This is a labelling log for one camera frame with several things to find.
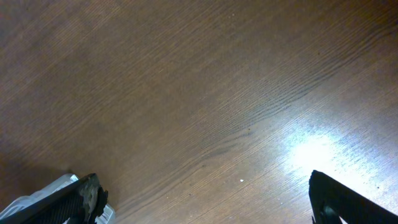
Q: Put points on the clear plastic container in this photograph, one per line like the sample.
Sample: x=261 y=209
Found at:
x=43 y=193

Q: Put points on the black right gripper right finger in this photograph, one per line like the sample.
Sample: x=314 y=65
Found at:
x=333 y=202

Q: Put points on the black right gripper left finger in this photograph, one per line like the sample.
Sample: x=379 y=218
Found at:
x=59 y=203

